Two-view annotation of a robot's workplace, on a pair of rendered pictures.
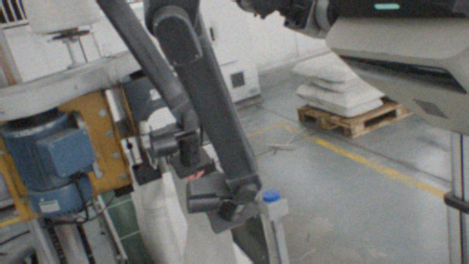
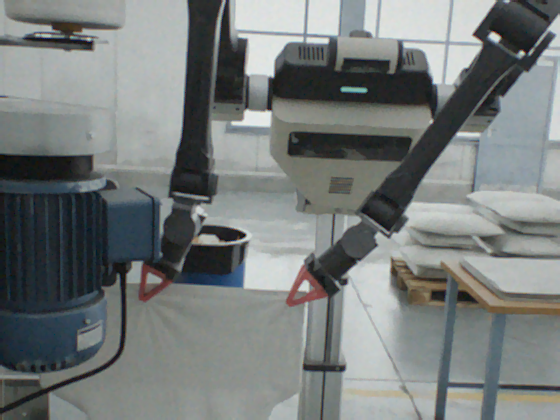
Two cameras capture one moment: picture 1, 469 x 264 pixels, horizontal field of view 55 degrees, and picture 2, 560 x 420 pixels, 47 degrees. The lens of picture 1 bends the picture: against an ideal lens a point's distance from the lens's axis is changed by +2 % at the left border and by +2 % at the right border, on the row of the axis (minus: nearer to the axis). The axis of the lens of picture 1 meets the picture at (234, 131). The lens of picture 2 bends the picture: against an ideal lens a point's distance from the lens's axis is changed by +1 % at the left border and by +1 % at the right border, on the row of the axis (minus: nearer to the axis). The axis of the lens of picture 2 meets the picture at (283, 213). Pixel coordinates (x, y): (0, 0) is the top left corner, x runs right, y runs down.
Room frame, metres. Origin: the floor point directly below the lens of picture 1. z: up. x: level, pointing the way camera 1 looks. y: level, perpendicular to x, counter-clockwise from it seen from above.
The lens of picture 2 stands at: (0.54, 1.16, 1.46)
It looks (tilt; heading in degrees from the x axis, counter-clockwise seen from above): 11 degrees down; 288
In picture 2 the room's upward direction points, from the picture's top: 3 degrees clockwise
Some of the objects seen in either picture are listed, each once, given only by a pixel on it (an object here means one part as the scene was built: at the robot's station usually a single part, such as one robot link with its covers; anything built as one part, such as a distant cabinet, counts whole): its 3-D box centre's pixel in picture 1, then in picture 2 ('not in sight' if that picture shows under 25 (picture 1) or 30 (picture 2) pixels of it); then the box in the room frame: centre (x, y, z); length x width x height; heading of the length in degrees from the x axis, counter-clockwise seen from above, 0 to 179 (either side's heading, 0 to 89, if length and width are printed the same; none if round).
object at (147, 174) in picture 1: (147, 171); not in sight; (1.32, 0.31, 1.04); 0.08 x 0.06 x 0.05; 111
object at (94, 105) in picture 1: (59, 146); not in sight; (1.33, 0.54, 1.18); 0.34 x 0.25 x 0.31; 111
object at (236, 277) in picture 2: not in sight; (207, 289); (2.00, -1.98, 0.32); 0.51 x 0.48 x 0.65; 111
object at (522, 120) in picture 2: not in sight; (515, 129); (0.32, -8.69, 1.05); 1.00 x 0.10 x 2.10; 21
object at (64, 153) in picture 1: (68, 155); (125, 232); (1.02, 0.41, 1.25); 0.10 x 0.08 x 0.12; 136
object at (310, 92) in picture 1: (332, 85); not in sight; (4.24, -1.05, 0.32); 0.67 x 0.42 x 0.14; 115
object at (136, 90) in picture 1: (158, 103); not in sight; (1.48, 0.24, 1.21); 0.30 x 0.25 x 0.30; 21
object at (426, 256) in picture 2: not in sight; (450, 256); (0.77, -3.49, 0.33); 0.66 x 0.43 x 0.13; 21
